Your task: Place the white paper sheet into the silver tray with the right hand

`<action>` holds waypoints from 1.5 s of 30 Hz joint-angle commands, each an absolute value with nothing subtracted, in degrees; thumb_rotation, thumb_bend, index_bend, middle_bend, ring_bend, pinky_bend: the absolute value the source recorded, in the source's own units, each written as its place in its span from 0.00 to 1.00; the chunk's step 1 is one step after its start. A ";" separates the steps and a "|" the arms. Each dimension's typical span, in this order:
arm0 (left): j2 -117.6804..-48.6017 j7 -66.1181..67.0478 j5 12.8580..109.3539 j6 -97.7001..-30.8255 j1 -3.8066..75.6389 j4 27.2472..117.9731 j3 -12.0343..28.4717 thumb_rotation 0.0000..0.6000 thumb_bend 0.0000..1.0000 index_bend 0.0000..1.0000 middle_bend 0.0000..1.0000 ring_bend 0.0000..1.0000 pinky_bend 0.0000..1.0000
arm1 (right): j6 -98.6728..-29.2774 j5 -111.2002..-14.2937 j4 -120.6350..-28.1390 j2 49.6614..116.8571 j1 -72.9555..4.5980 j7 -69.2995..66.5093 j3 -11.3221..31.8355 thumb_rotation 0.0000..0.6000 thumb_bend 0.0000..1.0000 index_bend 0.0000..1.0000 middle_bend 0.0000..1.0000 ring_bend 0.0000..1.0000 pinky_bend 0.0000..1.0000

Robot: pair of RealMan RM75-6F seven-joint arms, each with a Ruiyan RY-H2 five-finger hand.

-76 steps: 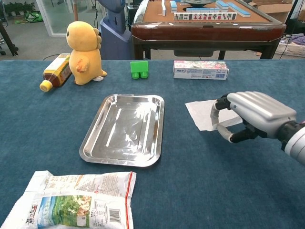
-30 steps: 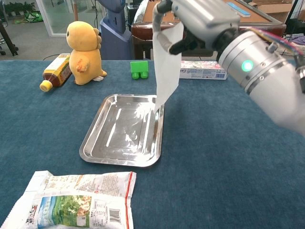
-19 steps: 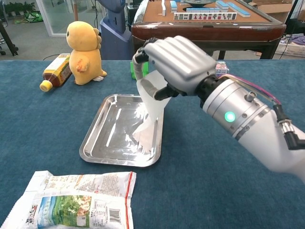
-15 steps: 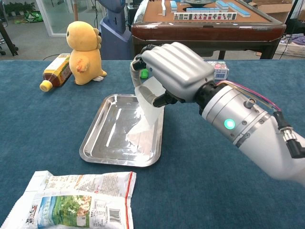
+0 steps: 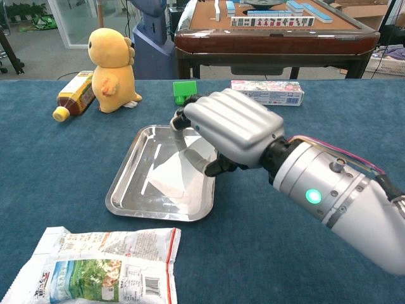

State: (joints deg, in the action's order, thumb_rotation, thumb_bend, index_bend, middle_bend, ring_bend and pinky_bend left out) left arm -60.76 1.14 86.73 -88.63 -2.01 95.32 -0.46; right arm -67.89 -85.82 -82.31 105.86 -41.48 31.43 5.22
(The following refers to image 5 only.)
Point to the blue felt table cover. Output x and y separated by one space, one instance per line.
63 158

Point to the floral toothpaste box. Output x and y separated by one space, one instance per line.
278 93

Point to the blue mahjong tile stack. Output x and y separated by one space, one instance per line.
230 9
295 7

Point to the purple cloth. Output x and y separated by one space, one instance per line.
397 54

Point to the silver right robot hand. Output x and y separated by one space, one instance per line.
234 123

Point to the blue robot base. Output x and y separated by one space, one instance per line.
152 50

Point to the green potted plants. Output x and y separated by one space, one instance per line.
25 11

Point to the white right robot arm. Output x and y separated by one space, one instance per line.
332 196

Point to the short blue mahjong tile row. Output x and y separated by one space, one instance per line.
269 13

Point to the white paper sheet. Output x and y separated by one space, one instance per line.
174 177

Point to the stainless steel tray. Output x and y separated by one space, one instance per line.
126 190

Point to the yellow plush toy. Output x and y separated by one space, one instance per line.
110 79

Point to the brown mahjong table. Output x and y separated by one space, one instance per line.
269 42

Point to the long blue mahjong tile row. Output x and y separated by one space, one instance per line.
318 13

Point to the green plastic building block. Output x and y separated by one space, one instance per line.
183 87

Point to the face-up mahjong tile row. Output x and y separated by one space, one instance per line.
272 21

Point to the green bag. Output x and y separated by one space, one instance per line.
44 22

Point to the black mahjong table dish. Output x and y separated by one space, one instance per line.
264 3

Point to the black stand leg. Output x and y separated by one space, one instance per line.
11 54

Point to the white glass door frame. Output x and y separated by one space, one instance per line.
60 28

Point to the white plastic basket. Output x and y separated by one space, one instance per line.
384 65

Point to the tea bottle with yellow cap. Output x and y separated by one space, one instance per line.
74 95

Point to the white printed snack bag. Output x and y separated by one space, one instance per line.
104 266

